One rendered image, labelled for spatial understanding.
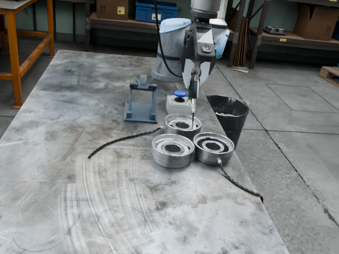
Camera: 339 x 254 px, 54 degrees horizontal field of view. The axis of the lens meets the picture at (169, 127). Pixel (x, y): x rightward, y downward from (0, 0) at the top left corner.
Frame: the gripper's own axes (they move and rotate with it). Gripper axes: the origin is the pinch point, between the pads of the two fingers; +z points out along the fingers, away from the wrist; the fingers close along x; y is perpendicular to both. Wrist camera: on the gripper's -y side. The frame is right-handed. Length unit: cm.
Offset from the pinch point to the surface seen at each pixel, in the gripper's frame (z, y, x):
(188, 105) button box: 8.7, 6.3, -0.7
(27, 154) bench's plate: 13.0, -19.4, 39.9
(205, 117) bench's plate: 13.2, 7.8, -7.0
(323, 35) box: 42, 348, -230
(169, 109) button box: 10.5, 6.1, 5.2
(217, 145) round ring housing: 10.8, -13.6, -6.0
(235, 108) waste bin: 56, 116, -54
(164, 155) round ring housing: 9.6, -21.8, 8.5
